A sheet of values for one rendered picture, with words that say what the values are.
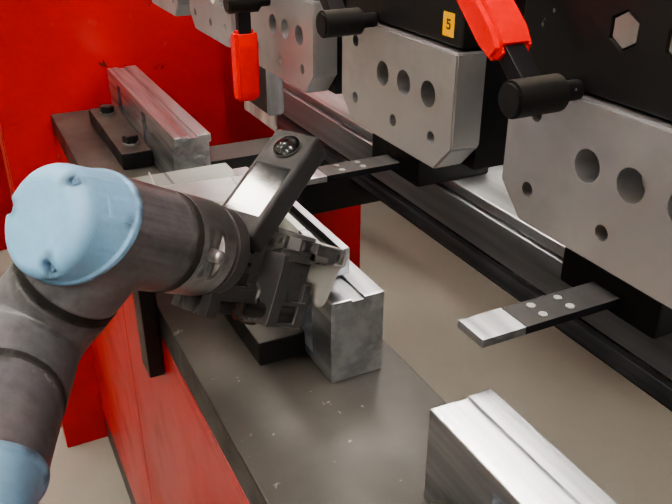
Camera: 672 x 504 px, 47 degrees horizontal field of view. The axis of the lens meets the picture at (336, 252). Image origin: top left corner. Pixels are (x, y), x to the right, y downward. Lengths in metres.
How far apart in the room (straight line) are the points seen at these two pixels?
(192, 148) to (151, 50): 0.54
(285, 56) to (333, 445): 0.35
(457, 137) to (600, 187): 0.12
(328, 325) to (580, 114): 0.43
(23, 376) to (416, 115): 0.29
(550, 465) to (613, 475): 1.50
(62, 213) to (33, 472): 0.15
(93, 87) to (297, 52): 1.11
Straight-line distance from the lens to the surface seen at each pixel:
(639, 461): 2.14
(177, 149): 1.24
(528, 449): 0.59
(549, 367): 2.40
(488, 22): 0.38
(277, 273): 0.63
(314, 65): 0.65
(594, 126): 0.38
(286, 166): 0.64
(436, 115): 0.49
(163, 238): 0.51
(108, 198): 0.48
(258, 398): 0.78
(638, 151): 0.37
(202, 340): 0.87
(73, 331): 0.53
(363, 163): 0.99
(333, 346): 0.77
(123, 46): 1.74
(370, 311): 0.77
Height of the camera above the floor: 1.35
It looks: 27 degrees down
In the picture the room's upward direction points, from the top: straight up
